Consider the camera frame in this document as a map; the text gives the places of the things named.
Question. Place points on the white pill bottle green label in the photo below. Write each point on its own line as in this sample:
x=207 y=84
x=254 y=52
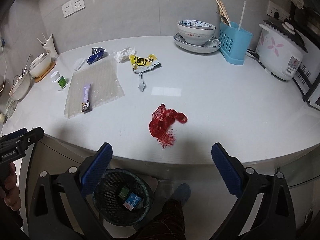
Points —
x=59 y=80

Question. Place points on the white microwave oven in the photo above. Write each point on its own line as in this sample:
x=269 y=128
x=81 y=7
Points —
x=307 y=75

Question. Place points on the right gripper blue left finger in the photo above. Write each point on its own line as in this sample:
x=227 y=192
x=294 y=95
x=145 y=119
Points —
x=92 y=169

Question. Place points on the white tissue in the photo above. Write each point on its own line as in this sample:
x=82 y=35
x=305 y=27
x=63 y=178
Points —
x=124 y=54

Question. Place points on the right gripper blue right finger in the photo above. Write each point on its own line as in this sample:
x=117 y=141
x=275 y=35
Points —
x=227 y=167

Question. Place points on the wooden handle brush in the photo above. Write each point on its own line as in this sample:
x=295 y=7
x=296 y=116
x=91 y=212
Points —
x=2 y=118

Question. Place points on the white bowl on coaster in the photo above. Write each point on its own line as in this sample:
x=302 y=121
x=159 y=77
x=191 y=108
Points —
x=40 y=65

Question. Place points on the red mesh net bag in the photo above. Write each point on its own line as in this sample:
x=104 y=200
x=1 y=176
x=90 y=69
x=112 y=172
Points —
x=160 y=125

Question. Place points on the blue plastic utensil holder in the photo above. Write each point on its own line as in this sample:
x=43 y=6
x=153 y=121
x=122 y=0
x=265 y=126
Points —
x=234 y=43

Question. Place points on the round wooden coaster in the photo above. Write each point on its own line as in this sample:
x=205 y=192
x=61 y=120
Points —
x=50 y=68

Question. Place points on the clear glass dish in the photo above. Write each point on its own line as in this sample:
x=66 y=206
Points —
x=10 y=107

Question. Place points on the yellow snack bag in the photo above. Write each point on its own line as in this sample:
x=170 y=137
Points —
x=141 y=64

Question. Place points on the white double wall socket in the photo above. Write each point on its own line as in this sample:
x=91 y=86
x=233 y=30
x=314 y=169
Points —
x=72 y=6

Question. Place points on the person's blue shoe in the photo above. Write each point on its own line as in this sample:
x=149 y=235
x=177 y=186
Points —
x=182 y=193

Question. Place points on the white straw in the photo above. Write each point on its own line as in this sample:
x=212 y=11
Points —
x=242 y=15

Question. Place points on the wooden chopsticks bundle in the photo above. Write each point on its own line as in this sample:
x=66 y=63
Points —
x=223 y=12

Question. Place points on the purple snack stick wrapper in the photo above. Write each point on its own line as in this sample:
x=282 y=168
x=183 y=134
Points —
x=86 y=104

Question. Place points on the blue rimmed plate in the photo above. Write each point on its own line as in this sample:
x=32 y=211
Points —
x=210 y=46

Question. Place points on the blue foil snack wrapper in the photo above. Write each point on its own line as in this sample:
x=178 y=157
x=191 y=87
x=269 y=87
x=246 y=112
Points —
x=97 y=54

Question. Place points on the clear bubble wrap sheet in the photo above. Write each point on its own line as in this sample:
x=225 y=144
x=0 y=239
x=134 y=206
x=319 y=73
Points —
x=105 y=86

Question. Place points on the person's left hand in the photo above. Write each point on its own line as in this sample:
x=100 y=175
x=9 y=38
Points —
x=12 y=196

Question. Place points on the white floral rice cooker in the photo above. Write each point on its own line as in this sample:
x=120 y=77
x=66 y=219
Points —
x=280 y=48

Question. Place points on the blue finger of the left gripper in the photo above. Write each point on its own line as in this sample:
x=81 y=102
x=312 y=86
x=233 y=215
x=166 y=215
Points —
x=24 y=141
x=13 y=135

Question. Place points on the wall socket with plug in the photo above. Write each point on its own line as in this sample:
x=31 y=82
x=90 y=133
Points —
x=277 y=12

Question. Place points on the black mesh trash bin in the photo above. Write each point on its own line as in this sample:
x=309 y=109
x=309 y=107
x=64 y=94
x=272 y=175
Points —
x=110 y=206

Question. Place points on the green white small box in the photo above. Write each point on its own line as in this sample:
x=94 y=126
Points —
x=123 y=193

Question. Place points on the blue patterned white bowl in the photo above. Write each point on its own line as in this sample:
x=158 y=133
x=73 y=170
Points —
x=195 y=32

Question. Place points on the white vase cup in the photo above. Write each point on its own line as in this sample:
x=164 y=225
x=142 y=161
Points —
x=49 y=46

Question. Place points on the blue white milk carton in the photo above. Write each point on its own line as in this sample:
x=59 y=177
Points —
x=132 y=201

